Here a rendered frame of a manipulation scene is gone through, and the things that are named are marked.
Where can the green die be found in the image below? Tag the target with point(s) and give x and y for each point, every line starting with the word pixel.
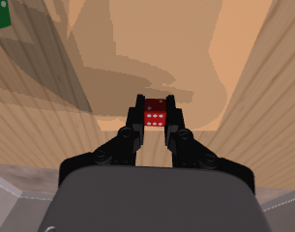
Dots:
pixel 5 20

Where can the tan flat mat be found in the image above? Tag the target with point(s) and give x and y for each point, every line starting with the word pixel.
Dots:
pixel 193 49

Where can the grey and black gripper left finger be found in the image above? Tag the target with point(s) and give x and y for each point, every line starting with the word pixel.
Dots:
pixel 120 150

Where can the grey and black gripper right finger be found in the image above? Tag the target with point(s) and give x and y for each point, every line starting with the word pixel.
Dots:
pixel 189 153

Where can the red die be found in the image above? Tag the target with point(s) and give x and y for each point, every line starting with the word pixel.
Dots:
pixel 154 112

